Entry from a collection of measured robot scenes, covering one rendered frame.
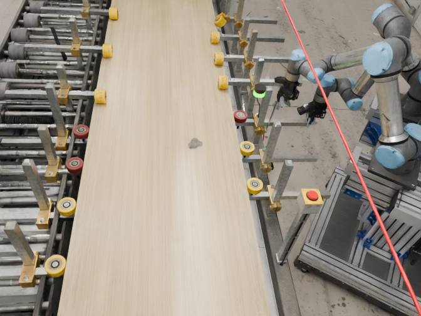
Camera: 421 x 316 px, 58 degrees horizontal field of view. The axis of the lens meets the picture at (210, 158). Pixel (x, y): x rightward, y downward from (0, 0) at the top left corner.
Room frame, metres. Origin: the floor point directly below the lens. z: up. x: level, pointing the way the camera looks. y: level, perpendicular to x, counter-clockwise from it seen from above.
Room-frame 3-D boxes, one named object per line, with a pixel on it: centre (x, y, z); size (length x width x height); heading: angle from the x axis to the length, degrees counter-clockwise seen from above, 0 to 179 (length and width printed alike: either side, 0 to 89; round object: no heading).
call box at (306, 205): (0.89, -0.40, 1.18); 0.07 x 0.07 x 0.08; 11
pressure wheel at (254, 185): (1.16, -0.23, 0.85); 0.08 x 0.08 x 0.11
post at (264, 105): (1.63, -0.25, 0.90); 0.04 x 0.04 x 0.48; 11
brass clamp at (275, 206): (1.16, -0.35, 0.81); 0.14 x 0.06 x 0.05; 11
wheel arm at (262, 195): (1.20, -0.43, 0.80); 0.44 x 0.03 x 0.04; 101
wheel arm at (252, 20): (2.68, -0.17, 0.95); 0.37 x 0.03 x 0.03; 101
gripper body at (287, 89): (1.66, -0.37, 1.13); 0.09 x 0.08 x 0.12; 31
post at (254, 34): (2.12, -0.16, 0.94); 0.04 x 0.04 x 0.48; 11
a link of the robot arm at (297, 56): (1.66, -0.36, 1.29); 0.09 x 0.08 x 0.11; 44
